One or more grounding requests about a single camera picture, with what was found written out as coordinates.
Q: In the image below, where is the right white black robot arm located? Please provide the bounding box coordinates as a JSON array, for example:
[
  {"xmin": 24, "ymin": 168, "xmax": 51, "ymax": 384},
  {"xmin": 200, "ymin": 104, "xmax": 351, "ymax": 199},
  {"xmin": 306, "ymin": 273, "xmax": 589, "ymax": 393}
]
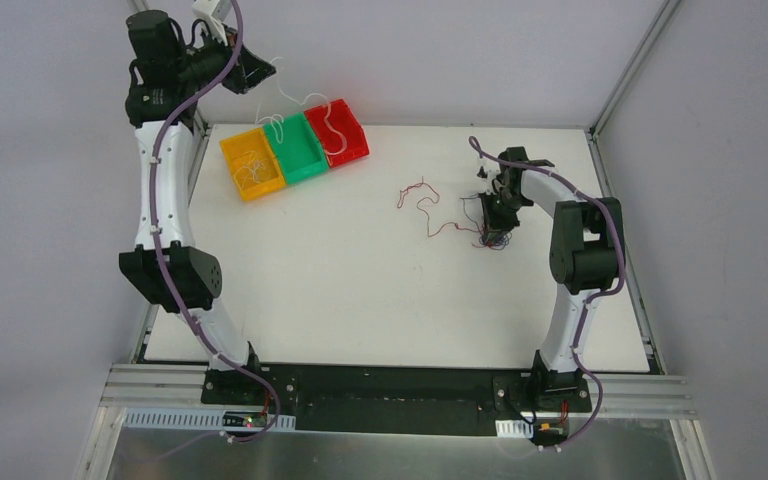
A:
[{"xmin": 477, "ymin": 147, "xmax": 625, "ymax": 410}]

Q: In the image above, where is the yellow plastic bin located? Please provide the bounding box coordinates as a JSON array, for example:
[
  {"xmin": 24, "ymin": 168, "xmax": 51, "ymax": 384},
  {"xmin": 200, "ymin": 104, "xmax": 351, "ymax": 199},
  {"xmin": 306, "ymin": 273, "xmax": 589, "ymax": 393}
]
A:
[{"xmin": 220, "ymin": 128, "xmax": 287, "ymax": 202}]

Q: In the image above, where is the green plastic bin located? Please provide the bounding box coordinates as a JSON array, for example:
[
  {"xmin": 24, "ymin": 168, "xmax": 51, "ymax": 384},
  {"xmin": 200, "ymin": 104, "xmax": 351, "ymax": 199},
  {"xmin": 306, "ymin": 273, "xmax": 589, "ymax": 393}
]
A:
[{"xmin": 262, "ymin": 113, "xmax": 329, "ymax": 184}]

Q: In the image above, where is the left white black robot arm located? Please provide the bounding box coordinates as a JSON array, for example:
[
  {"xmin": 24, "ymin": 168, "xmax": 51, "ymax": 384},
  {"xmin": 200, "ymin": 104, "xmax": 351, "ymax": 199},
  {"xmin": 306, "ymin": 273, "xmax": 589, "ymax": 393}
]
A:
[{"xmin": 118, "ymin": 1, "xmax": 275, "ymax": 405}]

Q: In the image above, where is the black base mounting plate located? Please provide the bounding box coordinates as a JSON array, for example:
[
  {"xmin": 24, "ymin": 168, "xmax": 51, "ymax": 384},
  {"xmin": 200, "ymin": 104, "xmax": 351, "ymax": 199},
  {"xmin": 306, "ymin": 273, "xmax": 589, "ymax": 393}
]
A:
[{"xmin": 201, "ymin": 363, "xmax": 597, "ymax": 436}]

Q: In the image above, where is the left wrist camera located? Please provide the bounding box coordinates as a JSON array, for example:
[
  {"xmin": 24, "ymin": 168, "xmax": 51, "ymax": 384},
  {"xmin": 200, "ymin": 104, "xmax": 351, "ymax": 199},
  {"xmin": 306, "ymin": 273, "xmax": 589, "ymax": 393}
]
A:
[{"xmin": 192, "ymin": 0, "xmax": 232, "ymax": 38}]

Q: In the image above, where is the blue purple thin wire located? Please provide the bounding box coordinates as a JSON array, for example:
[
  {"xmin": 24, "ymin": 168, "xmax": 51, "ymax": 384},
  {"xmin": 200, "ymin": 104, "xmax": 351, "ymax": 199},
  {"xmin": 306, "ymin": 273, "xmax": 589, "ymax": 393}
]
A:
[{"xmin": 460, "ymin": 193, "xmax": 514, "ymax": 252}]

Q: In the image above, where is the red plastic bin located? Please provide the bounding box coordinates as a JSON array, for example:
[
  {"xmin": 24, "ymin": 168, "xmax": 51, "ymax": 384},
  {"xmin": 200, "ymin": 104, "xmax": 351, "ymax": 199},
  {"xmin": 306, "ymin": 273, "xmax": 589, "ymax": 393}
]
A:
[{"xmin": 303, "ymin": 99, "xmax": 370, "ymax": 169}]

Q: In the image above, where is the red thin wire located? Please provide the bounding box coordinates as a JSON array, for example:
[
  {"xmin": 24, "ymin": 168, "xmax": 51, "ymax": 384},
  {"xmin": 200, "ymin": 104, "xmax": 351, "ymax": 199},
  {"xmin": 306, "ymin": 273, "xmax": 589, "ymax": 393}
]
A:
[{"xmin": 395, "ymin": 176, "xmax": 505, "ymax": 252}]

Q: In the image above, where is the aluminium front rail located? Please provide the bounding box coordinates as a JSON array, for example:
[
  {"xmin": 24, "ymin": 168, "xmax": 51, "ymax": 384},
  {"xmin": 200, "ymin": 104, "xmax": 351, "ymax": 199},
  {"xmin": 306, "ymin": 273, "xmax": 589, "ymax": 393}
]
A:
[{"xmin": 101, "ymin": 363, "xmax": 697, "ymax": 420}]

